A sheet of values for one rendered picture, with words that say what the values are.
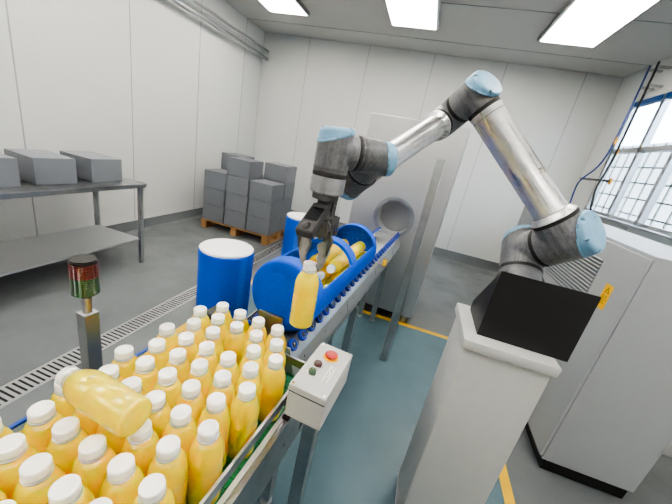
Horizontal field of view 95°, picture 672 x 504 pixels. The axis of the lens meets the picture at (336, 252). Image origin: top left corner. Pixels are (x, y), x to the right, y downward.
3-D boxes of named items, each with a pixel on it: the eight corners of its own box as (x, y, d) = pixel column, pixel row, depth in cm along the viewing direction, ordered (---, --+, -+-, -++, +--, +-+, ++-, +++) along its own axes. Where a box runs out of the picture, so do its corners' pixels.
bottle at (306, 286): (310, 318, 96) (320, 263, 91) (313, 331, 90) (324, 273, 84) (288, 316, 95) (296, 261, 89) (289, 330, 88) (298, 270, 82)
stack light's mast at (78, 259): (107, 310, 87) (103, 259, 82) (82, 320, 82) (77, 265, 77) (92, 303, 89) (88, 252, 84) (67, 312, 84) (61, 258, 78)
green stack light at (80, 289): (106, 292, 86) (105, 276, 84) (80, 300, 80) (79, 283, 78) (90, 284, 87) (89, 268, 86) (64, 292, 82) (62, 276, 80)
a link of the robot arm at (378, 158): (377, 159, 92) (340, 151, 87) (400, 135, 82) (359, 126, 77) (381, 187, 90) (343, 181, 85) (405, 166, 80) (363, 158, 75)
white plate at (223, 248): (258, 243, 180) (257, 245, 181) (209, 235, 177) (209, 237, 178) (247, 260, 154) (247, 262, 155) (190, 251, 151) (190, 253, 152)
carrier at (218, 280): (245, 365, 210) (202, 359, 207) (258, 245, 181) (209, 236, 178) (233, 397, 183) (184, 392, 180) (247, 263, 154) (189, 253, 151)
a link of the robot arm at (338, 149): (365, 130, 74) (327, 121, 70) (354, 182, 78) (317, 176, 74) (349, 129, 82) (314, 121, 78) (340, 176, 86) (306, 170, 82)
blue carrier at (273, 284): (374, 270, 193) (378, 225, 185) (315, 339, 114) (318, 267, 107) (332, 263, 203) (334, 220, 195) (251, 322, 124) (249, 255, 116)
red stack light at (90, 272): (105, 275, 84) (104, 262, 83) (79, 283, 78) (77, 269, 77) (89, 268, 86) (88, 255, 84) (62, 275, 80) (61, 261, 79)
